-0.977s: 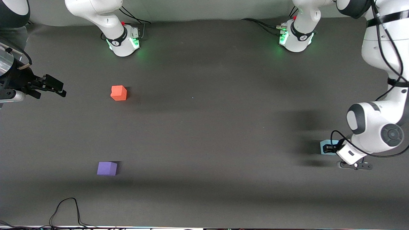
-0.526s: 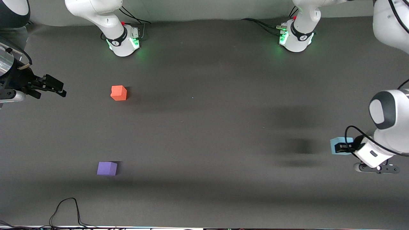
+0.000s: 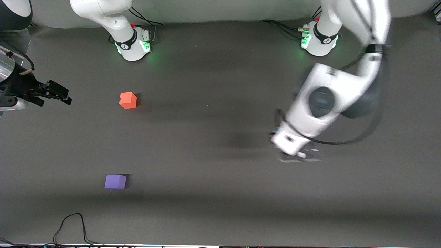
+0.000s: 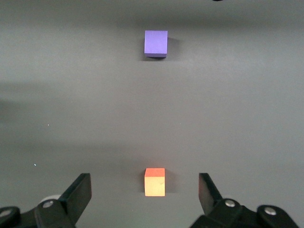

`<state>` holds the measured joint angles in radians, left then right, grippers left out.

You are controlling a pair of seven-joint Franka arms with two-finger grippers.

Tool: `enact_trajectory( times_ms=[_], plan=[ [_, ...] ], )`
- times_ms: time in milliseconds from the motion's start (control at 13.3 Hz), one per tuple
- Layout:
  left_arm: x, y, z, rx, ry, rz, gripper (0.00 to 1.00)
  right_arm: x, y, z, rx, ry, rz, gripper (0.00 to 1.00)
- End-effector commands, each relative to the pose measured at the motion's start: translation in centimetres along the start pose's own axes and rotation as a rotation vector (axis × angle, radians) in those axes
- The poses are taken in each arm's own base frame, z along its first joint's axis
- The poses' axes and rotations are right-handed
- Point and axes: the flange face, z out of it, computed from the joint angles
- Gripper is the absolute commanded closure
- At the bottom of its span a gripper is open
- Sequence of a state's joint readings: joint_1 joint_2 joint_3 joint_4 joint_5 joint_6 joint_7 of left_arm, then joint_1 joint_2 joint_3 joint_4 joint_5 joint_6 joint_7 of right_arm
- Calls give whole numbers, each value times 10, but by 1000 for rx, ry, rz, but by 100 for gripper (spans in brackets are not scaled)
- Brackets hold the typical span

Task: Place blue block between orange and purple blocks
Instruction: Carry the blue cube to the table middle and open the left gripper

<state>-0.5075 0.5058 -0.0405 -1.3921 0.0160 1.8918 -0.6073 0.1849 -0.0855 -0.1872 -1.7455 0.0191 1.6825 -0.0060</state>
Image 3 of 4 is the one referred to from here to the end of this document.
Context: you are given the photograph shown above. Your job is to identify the orange foam block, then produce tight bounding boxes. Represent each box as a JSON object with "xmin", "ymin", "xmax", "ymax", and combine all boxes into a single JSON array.
[{"xmin": 119, "ymin": 92, "xmax": 137, "ymax": 109}]

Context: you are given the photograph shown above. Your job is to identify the purple foam block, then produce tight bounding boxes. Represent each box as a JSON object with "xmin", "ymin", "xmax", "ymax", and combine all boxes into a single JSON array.
[{"xmin": 104, "ymin": 174, "xmax": 127, "ymax": 190}]

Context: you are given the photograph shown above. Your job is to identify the dark grey table mat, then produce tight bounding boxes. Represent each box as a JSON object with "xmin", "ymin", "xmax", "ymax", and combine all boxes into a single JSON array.
[{"xmin": 0, "ymin": 12, "xmax": 441, "ymax": 247}]

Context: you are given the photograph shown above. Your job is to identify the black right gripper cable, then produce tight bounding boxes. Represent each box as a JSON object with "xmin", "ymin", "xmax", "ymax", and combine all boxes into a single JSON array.
[{"xmin": 0, "ymin": 39, "xmax": 35, "ymax": 75}]

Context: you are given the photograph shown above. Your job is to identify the black right arm base cables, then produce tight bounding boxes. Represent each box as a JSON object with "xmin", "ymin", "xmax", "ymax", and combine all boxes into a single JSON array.
[{"xmin": 128, "ymin": 6, "xmax": 164, "ymax": 43}]

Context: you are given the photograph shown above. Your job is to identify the black arm base cables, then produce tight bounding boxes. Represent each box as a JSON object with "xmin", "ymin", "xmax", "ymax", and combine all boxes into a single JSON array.
[
  {"xmin": 128, "ymin": 6, "xmax": 164, "ymax": 43},
  {"xmin": 260, "ymin": 6, "xmax": 323, "ymax": 40}
]

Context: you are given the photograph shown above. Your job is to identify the thin black looped cable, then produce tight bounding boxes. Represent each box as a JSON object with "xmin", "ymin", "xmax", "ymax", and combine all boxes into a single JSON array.
[{"xmin": 53, "ymin": 213, "xmax": 105, "ymax": 247}]

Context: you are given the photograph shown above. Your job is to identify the black left arm base cables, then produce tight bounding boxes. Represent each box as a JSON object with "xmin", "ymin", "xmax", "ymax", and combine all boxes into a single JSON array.
[{"xmin": 260, "ymin": 6, "xmax": 323, "ymax": 40}]

